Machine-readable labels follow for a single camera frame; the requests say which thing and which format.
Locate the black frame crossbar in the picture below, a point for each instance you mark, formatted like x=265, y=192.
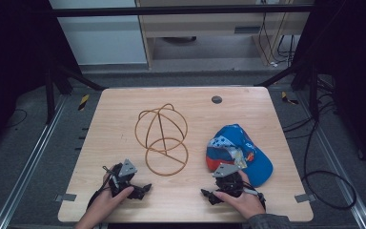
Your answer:
x=171, y=10

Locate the white cabinet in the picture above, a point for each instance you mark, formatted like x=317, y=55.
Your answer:
x=101, y=38

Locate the aluminium floor rail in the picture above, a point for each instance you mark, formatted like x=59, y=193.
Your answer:
x=28, y=162
x=336, y=165

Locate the blue baseball cap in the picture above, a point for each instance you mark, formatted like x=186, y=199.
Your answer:
x=251, y=152

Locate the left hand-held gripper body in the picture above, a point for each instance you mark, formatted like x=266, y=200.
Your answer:
x=127, y=168

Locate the black metal stand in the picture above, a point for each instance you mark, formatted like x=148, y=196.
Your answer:
x=49, y=95
x=313, y=92

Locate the black curtain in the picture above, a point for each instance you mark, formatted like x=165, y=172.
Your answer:
x=355, y=79
x=12, y=63

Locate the yellow black striped marker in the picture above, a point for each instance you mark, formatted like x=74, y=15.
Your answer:
x=83, y=102
x=287, y=98

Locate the light wooden desk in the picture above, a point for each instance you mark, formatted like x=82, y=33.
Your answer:
x=203, y=27

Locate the grey tape piece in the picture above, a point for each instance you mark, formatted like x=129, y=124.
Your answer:
x=66, y=197
x=305, y=197

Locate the person's left hand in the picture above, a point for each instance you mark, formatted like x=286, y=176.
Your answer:
x=108, y=203

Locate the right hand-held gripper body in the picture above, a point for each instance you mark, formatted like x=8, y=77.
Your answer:
x=227, y=184

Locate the person's right hand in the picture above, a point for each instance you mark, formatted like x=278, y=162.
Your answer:
x=246, y=203

